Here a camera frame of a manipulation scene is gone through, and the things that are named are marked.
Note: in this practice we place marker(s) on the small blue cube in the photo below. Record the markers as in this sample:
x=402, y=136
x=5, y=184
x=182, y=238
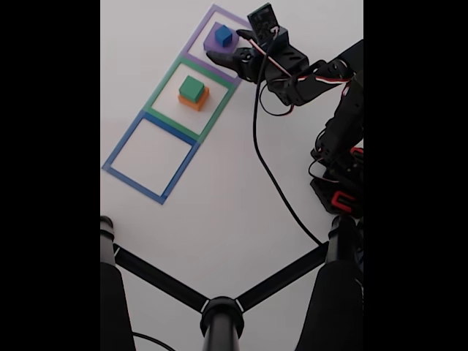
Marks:
x=223, y=36

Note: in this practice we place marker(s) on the green cube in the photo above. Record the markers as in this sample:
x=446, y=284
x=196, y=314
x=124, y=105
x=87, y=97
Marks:
x=191, y=87

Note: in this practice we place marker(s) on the orange cube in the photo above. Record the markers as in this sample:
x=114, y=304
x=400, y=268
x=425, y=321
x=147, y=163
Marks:
x=203, y=100

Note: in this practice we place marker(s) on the large purple cube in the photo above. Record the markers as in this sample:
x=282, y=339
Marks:
x=209, y=44

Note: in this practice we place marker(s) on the purple tape square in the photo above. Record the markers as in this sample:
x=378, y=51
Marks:
x=195, y=40

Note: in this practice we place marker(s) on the green tape square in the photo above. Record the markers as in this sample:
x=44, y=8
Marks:
x=161, y=86

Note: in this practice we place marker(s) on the blue tape square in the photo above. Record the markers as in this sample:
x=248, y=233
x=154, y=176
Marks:
x=122, y=144

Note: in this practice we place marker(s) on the red table clamp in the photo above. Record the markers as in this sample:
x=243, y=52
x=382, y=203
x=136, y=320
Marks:
x=342, y=201

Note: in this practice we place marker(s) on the black tripod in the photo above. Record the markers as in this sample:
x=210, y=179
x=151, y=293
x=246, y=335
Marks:
x=221, y=321

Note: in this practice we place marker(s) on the black gripper camera board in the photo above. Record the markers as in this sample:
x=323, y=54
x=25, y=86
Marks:
x=265, y=22

